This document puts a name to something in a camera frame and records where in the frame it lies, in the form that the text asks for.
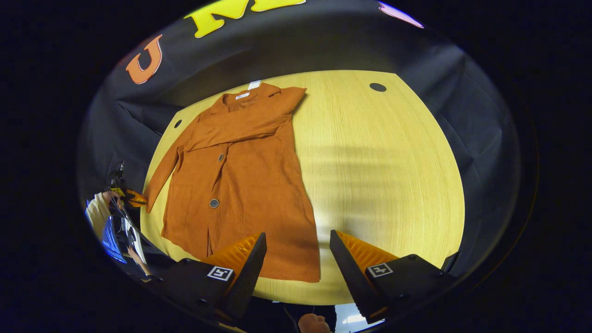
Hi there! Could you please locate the orange button-up jacket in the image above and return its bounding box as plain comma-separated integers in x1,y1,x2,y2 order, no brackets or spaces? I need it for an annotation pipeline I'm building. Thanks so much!
143,82,321,283

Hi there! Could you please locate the white side desk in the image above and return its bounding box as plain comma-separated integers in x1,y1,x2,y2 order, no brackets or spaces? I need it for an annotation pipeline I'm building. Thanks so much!
121,217,148,264

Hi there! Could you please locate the black backdrop cloth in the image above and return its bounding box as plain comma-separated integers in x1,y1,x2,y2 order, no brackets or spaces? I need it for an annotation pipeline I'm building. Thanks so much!
78,0,521,278

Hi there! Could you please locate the computer monitor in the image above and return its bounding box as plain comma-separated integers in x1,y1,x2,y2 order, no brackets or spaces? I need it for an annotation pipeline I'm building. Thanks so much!
102,215,126,264

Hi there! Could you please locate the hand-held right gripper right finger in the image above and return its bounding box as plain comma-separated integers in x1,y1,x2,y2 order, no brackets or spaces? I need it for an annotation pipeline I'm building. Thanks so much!
329,230,459,324

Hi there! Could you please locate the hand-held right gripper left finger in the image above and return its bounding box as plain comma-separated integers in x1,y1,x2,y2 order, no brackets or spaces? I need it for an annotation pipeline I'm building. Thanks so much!
147,233,267,324

